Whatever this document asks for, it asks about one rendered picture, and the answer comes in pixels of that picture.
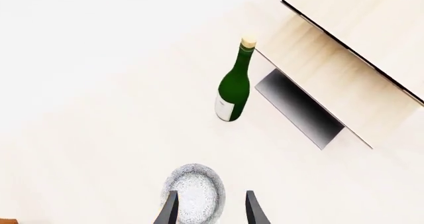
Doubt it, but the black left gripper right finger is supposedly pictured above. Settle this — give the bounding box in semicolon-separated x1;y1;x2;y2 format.
245;190;272;224

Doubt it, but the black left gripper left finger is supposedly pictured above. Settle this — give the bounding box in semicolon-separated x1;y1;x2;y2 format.
153;190;179;224

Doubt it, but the black white patterned bowl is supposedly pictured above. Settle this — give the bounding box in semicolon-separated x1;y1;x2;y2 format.
160;162;227;224

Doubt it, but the open cabinet drawer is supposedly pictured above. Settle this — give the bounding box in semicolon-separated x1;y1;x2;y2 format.
254;68;346;150

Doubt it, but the pale wooden cabinet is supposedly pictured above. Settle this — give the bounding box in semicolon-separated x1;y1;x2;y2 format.
254;0;424;150

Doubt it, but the green wine bottle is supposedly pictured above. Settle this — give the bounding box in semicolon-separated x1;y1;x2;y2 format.
214;36;258;123

